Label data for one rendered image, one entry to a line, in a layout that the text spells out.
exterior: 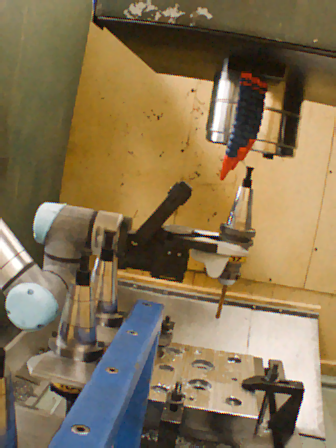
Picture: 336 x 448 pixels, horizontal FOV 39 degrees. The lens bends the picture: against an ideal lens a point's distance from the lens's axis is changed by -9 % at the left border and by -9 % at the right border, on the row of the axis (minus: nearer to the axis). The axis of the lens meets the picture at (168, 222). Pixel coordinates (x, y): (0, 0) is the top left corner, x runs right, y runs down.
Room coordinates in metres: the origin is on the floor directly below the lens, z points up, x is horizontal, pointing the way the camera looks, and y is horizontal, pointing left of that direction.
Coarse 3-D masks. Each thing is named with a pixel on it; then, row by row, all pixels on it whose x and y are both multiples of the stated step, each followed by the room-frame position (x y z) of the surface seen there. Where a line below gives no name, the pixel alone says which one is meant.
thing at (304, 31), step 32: (128, 0) 0.53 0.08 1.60; (160, 0) 0.53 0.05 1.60; (192, 0) 0.52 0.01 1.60; (224, 0) 0.52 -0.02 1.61; (256, 0) 0.52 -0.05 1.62; (288, 0) 0.51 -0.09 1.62; (320, 0) 0.51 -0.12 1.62; (128, 32) 0.58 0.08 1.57; (160, 32) 0.55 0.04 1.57; (192, 32) 0.53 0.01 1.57; (224, 32) 0.53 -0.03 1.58; (256, 32) 0.52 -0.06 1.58; (288, 32) 0.51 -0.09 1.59; (320, 32) 0.51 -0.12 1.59; (160, 64) 0.83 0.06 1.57; (192, 64) 0.77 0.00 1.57; (224, 64) 0.71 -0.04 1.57; (288, 64) 0.60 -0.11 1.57; (320, 64) 0.56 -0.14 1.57; (320, 96) 0.84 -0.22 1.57
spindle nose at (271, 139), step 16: (224, 80) 0.79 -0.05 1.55; (224, 96) 0.79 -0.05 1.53; (272, 96) 0.76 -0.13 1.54; (288, 96) 0.77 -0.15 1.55; (304, 96) 0.80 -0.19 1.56; (208, 112) 0.83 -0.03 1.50; (224, 112) 0.78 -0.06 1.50; (272, 112) 0.76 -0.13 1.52; (288, 112) 0.77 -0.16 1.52; (208, 128) 0.81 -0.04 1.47; (224, 128) 0.78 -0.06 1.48; (272, 128) 0.76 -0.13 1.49; (288, 128) 0.77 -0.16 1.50; (224, 144) 0.78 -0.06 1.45; (256, 144) 0.76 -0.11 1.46; (272, 144) 0.76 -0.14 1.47; (288, 144) 0.78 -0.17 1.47
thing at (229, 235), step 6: (222, 222) 0.85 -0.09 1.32; (222, 228) 0.82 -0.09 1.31; (228, 228) 0.81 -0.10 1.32; (234, 228) 0.82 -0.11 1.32; (222, 234) 0.83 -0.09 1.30; (228, 234) 0.81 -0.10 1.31; (234, 234) 0.81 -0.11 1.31; (240, 234) 0.81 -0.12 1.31; (246, 234) 0.81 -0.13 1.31; (252, 234) 0.82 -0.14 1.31; (222, 240) 0.82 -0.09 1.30; (228, 240) 0.81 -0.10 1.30; (234, 240) 0.81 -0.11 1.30; (240, 240) 0.81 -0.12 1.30; (246, 240) 0.82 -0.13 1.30; (252, 240) 0.84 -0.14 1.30; (246, 246) 0.81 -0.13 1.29
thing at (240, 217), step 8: (240, 192) 0.83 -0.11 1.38; (248, 192) 0.82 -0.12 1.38; (240, 200) 0.82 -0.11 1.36; (248, 200) 0.82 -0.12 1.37; (232, 208) 0.83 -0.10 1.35; (240, 208) 0.82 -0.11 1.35; (248, 208) 0.82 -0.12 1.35; (232, 216) 0.82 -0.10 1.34; (240, 216) 0.82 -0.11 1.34; (248, 216) 0.82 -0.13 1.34; (232, 224) 0.82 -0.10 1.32; (240, 224) 0.82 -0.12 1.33; (248, 224) 0.82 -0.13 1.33
